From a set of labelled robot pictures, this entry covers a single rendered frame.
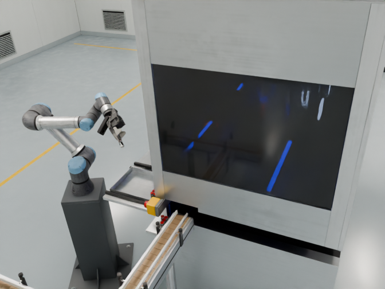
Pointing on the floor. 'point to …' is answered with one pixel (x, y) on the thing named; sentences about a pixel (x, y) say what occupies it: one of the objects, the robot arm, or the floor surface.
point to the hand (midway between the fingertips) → (118, 140)
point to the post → (149, 100)
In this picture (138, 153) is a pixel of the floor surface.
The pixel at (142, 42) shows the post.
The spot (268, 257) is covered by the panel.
